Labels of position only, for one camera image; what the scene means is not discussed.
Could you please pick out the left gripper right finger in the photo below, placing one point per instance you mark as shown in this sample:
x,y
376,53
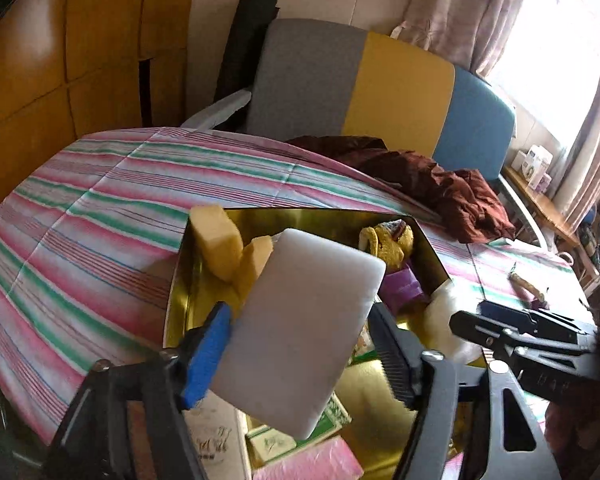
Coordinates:
x,y
426,383

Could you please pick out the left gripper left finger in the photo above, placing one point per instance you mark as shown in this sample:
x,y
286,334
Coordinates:
x,y
187,370

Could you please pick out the green rice cracker packet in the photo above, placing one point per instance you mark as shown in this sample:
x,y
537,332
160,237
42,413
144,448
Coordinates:
x,y
539,300

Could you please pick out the purple snack packet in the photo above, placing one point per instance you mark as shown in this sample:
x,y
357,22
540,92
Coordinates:
x,y
400,288

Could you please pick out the white green carton box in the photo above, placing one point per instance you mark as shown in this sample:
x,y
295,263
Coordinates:
x,y
218,432

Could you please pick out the gold storage tin box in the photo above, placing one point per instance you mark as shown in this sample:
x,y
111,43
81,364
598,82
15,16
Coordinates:
x,y
380,426

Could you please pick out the pink plastic item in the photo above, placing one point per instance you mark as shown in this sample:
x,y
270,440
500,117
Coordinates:
x,y
330,459

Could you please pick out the wooden side shelf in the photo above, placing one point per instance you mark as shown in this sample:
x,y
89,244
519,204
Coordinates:
x,y
542,207

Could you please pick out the maroon crumpled blanket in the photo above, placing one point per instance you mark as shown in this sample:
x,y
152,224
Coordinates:
x,y
468,207

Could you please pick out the white product box on shelf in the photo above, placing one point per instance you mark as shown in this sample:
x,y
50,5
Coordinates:
x,y
535,164

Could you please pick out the yellow sponge block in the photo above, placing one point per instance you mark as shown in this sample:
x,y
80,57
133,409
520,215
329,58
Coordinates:
x,y
218,239
254,258

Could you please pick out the striped bed sheet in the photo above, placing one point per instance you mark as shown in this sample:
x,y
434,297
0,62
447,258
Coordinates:
x,y
88,245

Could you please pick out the grey yellow blue chair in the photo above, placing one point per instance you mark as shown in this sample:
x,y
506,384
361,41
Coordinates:
x,y
318,78

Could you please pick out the pink patterned curtain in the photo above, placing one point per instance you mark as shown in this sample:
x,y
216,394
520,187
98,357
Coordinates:
x,y
473,34

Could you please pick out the wooden wardrobe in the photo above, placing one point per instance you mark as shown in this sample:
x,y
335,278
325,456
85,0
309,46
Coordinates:
x,y
72,67

